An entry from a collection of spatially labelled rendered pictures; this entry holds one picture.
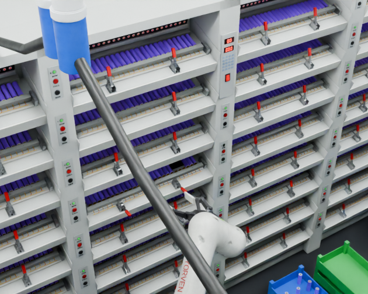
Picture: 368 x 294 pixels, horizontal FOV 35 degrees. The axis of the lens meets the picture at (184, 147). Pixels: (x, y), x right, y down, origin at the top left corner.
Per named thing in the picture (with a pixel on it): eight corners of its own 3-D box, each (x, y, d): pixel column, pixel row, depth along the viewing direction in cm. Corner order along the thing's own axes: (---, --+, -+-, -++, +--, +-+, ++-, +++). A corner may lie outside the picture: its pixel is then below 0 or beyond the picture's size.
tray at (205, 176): (211, 181, 264) (215, 169, 257) (87, 233, 238) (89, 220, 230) (188, 148, 273) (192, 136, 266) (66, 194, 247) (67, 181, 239)
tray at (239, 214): (316, 191, 316) (325, 176, 306) (225, 233, 290) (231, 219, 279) (294, 163, 326) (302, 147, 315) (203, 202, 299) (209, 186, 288)
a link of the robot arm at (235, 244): (241, 267, 199) (258, 239, 199) (217, 256, 191) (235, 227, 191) (217, 248, 210) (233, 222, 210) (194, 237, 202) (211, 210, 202)
